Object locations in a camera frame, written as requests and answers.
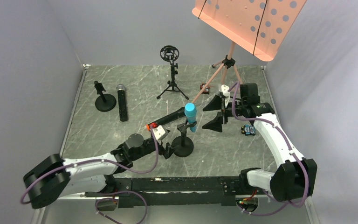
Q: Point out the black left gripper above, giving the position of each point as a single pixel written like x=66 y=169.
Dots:
x=168 y=144

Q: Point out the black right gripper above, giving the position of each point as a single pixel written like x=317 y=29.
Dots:
x=224 y=111

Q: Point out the black clip desk mic stand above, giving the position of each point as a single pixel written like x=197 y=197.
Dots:
x=183 y=146

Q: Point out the blue microphone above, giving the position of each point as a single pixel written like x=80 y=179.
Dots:
x=190 y=113

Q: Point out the black microphone orange end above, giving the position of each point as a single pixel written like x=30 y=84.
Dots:
x=167 y=118

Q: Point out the black small desk mic stand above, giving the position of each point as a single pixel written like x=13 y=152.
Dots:
x=104 y=102

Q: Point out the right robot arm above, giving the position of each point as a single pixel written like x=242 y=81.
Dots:
x=294 y=179

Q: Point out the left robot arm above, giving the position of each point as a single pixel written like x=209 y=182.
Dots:
x=55 y=176

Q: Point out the pink music stand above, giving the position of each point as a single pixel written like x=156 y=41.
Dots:
x=258 y=26

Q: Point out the red owl toy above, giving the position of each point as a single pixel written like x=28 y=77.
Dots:
x=205 y=88

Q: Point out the black microphone silver grille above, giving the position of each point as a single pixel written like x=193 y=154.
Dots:
x=122 y=104

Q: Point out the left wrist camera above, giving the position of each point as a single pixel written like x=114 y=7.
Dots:
x=159 y=132

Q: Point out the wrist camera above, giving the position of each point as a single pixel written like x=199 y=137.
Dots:
x=159 y=132
x=224 y=92

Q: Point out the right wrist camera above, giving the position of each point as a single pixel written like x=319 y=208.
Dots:
x=224 y=92

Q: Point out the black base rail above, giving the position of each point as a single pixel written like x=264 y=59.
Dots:
x=131 y=192

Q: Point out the black tripod shock mount stand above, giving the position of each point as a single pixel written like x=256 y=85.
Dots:
x=170 y=54

